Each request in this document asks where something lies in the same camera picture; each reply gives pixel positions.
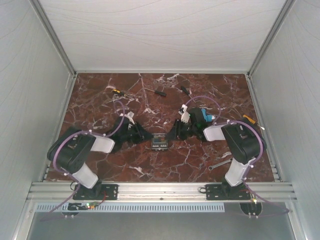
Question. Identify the black screwdriver middle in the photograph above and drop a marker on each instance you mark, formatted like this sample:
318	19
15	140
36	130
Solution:
157	92

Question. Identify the black fuse box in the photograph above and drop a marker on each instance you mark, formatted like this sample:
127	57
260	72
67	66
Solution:
159	145

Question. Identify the silver wrench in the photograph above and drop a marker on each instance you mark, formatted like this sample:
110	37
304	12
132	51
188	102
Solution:
210	168

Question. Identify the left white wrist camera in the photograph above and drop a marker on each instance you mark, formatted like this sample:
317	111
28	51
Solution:
129	116

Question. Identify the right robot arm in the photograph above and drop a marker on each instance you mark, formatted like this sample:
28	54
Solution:
245	143

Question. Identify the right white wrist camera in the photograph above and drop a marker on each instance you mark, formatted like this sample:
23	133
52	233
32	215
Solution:
185	116

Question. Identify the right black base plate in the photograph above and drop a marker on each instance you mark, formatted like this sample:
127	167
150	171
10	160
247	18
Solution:
217	192

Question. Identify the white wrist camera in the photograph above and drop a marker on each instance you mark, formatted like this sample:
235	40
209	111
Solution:
129	116
185	116

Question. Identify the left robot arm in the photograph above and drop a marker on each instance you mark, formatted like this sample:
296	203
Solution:
70	152

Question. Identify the blue plastic tool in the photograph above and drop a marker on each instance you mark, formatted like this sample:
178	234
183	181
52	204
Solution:
209	118

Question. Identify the aluminium mounting rail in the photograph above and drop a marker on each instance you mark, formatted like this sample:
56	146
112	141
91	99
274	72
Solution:
159	191

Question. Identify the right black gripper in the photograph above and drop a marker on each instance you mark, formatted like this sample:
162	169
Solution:
175	133

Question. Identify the black screwdriver right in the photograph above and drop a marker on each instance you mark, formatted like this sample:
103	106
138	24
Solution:
185	90

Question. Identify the orange handle screwdriver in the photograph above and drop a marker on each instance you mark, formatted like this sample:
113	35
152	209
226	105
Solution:
250	119

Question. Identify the yellow black screwdriver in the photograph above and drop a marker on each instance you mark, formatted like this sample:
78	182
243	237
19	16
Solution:
118	92

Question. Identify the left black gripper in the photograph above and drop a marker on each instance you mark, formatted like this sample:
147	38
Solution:
143	135

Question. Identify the slotted grey cable duct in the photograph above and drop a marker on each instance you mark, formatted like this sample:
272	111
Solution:
146	207

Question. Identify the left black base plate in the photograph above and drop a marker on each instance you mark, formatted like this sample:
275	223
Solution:
99	192

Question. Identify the clear fuse box cover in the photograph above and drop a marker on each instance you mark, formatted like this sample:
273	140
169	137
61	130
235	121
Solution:
159	136

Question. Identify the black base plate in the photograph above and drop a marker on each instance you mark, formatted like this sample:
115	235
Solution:
99	192
217	192

